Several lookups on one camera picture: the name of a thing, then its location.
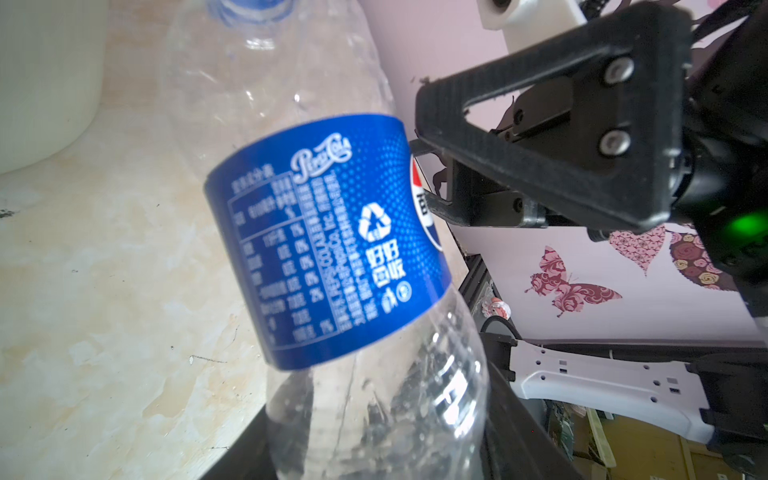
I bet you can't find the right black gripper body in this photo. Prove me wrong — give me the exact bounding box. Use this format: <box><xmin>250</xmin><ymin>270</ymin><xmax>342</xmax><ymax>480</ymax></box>
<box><xmin>665</xmin><ymin>1</ymin><xmax>767</xmax><ymax>318</ymax></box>

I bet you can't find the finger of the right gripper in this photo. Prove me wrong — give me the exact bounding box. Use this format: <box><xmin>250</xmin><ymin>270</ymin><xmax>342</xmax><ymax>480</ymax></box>
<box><xmin>415</xmin><ymin>2</ymin><xmax>689</xmax><ymax>233</ymax></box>
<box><xmin>410</xmin><ymin>139</ymin><xmax>552</xmax><ymax>228</ymax></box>

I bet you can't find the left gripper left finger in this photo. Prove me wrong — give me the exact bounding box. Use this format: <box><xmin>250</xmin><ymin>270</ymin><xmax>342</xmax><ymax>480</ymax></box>
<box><xmin>200</xmin><ymin>407</ymin><xmax>278</xmax><ymax>480</ymax></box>

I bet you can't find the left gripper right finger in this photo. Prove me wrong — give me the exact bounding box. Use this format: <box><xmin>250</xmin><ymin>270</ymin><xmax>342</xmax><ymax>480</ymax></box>
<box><xmin>479</xmin><ymin>365</ymin><xmax>582</xmax><ymax>480</ymax></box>

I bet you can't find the blue label bottle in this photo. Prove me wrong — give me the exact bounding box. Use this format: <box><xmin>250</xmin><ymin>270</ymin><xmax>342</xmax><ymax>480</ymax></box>
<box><xmin>160</xmin><ymin>1</ymin><xmax>489</xmax><ymax>479</ymax></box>

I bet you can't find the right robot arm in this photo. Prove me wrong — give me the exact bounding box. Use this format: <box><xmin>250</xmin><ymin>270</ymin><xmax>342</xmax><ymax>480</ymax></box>
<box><xmin>411</xmin><ymin>1</ymin><xmax>767</xmax><ymax>479</ymax></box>

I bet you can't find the white plastic waste bin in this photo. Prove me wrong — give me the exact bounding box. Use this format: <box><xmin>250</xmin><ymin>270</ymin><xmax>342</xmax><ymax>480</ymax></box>
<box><xmin>1</xmin><ymin>1</ymin><xmax>109</xmax><ymax>173</ymax></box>

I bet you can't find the pink white round ornament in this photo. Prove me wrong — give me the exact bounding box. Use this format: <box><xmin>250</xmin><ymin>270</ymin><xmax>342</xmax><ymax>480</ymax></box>
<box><xmin>481</xmin><ymin>297</ymin><xmax>511</xmax><ymax>320</ymax></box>

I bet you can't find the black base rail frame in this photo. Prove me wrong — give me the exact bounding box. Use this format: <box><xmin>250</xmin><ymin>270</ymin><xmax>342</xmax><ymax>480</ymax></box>
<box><xmin>458</xmin><ymin>254</ymin><xmax>491</xmax><ymax>309</ymax></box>

